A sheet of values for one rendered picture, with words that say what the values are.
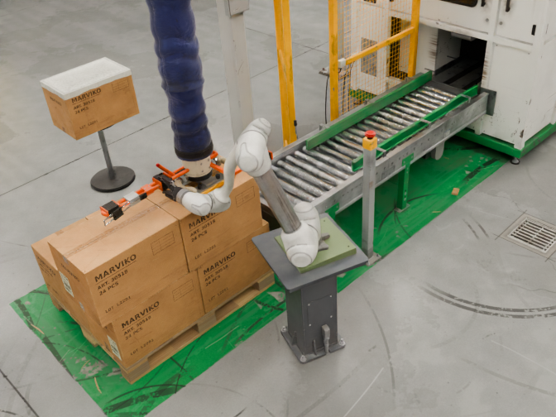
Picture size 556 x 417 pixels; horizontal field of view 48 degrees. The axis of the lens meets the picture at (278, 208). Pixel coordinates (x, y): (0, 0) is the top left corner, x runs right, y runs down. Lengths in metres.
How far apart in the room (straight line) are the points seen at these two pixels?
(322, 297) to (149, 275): 1.00
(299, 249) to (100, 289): 1.08
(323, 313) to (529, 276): 1.59
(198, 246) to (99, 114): 1.92
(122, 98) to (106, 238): 2.05
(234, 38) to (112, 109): 1.18
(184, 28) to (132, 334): 1.74
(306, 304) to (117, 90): 2.56
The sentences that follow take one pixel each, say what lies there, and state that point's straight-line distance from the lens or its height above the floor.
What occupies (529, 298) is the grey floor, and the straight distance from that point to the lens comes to 4.49.
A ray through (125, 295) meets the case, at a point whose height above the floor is 0.66.
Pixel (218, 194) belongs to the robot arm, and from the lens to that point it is 3.43.
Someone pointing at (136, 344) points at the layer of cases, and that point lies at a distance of 3.84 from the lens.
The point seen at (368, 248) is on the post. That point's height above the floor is 0.11.
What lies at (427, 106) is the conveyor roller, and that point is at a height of 0.54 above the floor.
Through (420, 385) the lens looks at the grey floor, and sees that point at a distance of 3.86.
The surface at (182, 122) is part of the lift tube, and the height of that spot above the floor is 1.40.
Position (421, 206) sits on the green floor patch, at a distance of 5.14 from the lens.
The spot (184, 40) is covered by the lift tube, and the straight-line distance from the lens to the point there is 3.32.
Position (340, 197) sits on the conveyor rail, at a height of 0.53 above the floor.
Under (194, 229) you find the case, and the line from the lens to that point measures 3.64.
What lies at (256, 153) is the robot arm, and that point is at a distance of 2.87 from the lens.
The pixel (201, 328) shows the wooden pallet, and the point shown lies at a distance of 4.12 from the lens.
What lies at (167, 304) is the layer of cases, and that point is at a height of 0.42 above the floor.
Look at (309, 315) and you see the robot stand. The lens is 3.70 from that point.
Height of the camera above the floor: 3.02
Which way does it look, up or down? 36 degrees down
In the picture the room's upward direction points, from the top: 5 degrees counter-clockwise
